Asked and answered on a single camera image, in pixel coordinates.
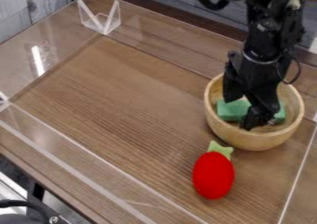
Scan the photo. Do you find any black metal table clamp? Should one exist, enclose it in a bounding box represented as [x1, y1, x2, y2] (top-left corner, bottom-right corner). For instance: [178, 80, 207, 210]
[27, 181, 73, 224]

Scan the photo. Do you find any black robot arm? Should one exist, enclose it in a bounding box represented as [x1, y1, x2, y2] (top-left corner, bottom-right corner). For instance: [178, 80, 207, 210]
[198, 0, 307, 131]

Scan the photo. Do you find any red plush strawberry toy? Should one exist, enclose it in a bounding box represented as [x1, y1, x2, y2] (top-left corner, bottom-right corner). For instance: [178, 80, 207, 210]
[192, 141, 236, 200]

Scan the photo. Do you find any brown wooden bowl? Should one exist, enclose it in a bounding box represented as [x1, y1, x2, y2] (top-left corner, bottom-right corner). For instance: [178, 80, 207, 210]
[204, 74, 306, 151]

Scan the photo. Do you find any black cable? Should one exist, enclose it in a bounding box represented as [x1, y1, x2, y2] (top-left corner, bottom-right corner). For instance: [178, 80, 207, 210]
[0, 199, 51, 224]

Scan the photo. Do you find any green rectangular block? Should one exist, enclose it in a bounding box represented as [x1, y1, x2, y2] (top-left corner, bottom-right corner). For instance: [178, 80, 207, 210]
[216, 99, 287, 124]

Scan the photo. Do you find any clear acrylic tray wall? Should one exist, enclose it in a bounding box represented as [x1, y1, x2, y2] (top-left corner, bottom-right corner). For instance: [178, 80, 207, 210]
[0, 93, 208, 224]

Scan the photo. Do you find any clear acrylic corner bracket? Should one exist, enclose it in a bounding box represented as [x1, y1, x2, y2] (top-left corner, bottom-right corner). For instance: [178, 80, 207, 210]
[77, 0, 122, 35]

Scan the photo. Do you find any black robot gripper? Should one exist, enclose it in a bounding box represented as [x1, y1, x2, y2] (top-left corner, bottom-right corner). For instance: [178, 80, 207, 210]
[224, 51, 293, 131]

